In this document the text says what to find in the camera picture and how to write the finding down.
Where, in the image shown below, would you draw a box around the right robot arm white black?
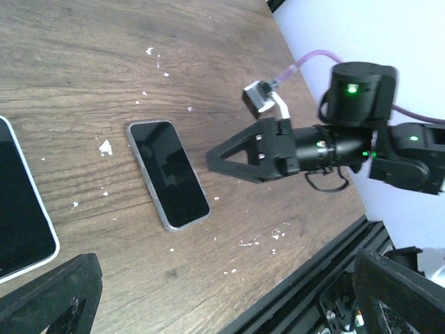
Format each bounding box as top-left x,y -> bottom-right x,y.
207,62 -> 444,196

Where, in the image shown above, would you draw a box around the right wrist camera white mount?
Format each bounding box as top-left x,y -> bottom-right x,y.
241,80 -> 290,120

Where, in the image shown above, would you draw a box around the black frame post right rear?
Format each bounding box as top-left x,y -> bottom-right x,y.
266,0 -> 286,13

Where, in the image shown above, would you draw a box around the clear magsafe phone case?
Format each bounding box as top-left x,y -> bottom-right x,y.
125,119 -> 212,233

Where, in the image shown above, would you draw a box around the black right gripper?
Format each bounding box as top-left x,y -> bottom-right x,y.
206,118 -> 300,183

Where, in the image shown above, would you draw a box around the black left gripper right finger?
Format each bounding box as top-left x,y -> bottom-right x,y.
353,248 -> 444,333

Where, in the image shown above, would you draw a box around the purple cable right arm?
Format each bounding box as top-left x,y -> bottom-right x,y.
273,49 -> 445,125

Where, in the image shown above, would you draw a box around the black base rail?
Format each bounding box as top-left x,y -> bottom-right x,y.
222,217 -> 394,333

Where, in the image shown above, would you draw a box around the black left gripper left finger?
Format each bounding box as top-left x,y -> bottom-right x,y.
1,253 -> 103,333

